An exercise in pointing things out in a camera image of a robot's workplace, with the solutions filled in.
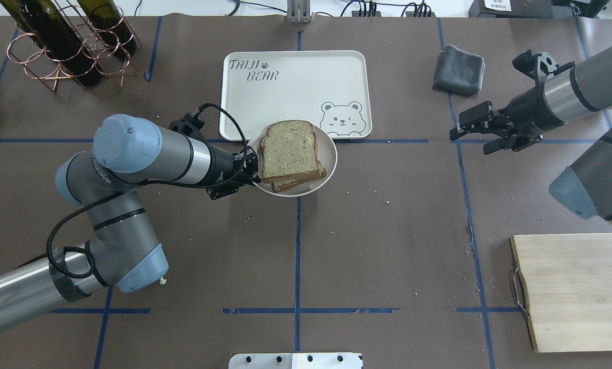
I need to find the grey folded cloth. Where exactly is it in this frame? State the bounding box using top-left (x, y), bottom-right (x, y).
top-left (433, 44), bottom-right (485, 95)

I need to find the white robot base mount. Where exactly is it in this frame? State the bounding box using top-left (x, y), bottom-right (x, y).
top-left (228, 352), bottom-right (364, 368)

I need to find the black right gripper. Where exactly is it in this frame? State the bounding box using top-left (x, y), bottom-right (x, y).
top-left (450, 88), bottom-right (558, 155)

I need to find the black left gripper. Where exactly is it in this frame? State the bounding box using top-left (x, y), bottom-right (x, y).
top-left (206, 146), bottom-right (261, 199)

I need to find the aluminium frame post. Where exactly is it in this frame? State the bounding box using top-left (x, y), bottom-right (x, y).
top-left (287, 0), bottom-right (313, 24)

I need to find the wooden cutting board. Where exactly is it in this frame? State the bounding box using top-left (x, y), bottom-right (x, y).
top-left (511, 233), bottom-right (612, 353)

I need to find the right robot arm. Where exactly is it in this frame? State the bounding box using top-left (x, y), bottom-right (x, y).
top-left (449, 45), bottom-right (612, 227)

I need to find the white round plate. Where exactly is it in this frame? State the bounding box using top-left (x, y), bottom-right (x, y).
top-left (249, 124), bottom-right (337, 198)

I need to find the copper wire bottle rack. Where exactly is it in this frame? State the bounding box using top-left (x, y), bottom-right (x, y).
top-left (1, 1), bottom-right (140, 92)

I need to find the dark green wine bottle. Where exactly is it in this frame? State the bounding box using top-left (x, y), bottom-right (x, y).
top-left (0, 1), bottom-right (101, 87)

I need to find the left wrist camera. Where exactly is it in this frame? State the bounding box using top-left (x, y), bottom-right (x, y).
top-left (169, 114), bottom-right (207, 143)

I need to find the cream bear tray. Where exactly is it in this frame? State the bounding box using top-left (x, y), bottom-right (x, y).
top-left (219, 50), bottom-right (373, 141)

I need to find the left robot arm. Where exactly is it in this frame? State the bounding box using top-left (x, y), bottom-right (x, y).
top-left (0, 112), bottom-right (260, 332)

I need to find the bread slice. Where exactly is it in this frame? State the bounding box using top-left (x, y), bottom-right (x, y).
top-left (271, 162), bottom-right (327, 192)
top-left (259, 120), bottom-right (322, 183)

